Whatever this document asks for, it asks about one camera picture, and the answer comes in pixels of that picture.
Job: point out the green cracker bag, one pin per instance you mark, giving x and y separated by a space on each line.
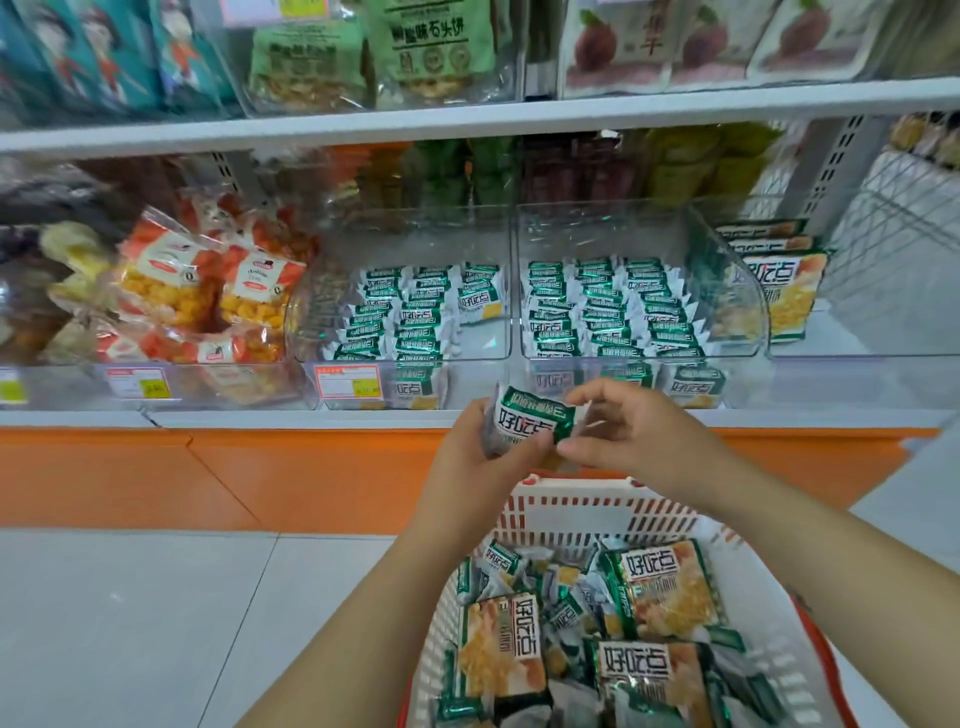
435 52
307 71

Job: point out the yellow price tag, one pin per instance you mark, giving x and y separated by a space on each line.
11 388

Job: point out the white metal shelf board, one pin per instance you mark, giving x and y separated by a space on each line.
300 420
480 116

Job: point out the person's left thumb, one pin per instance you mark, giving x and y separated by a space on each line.
534 454

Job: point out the large green yellow biscuit pack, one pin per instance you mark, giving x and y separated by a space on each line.
664 589
694 386
765 242
757 227
416 386
499 649
787 296
652 682

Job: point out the orange shelf base panel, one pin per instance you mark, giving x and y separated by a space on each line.
262 476

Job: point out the rows of green white packets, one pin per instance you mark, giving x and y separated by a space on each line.
409 315
611 311

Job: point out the person's right hand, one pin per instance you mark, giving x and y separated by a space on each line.
660 442

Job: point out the orange yellow snack bag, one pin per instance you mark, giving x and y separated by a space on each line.
195 349
165 270
259 289

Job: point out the person's right thumb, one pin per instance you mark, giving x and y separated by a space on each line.
592 451

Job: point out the teal cartoon snack packet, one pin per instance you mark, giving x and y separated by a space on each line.
97 52
191 52

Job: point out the perforated white shelf upright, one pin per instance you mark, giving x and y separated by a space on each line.
829 172

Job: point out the small green white snack packet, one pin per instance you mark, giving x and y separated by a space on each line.
529 416

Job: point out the dark snack bag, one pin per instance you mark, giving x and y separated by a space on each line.
22 300

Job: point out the white plastic shopping basket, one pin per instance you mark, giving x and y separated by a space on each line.
577 510

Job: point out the white packet with red fruit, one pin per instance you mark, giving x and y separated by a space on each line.
619 49
712 45
825 37

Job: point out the clear plastic shelf bin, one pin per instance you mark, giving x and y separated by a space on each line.
735 300
420 379
862 375
225 386

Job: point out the row of colourful snack packets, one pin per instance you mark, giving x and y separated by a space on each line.
570 172

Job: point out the pile of small green packets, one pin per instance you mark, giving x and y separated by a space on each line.
570 600

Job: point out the person's right forearm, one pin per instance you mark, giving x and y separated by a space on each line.
817 555

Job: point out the person's left forearm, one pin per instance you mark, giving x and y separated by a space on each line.
375 622

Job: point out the person's left hand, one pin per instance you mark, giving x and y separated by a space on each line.
469 469

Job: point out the pale yellow snack bag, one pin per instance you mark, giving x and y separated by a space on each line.
75 255

